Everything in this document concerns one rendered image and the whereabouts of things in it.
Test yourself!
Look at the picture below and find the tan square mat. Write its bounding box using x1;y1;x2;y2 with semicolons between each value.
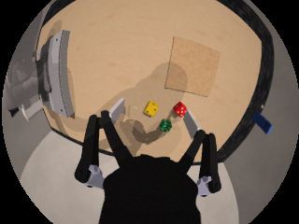
165;35;221;97

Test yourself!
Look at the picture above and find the yellow die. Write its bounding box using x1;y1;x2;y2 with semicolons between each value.
144;101;158;117

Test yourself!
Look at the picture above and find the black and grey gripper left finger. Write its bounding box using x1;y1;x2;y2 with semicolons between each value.
74;98;149;189

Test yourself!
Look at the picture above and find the red die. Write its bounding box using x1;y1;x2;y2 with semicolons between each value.
173;102;187;118

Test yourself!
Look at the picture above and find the green die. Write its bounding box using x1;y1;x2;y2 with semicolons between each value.
160;119;172;133

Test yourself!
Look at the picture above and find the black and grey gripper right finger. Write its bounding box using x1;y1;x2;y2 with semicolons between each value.
164;109;221;197

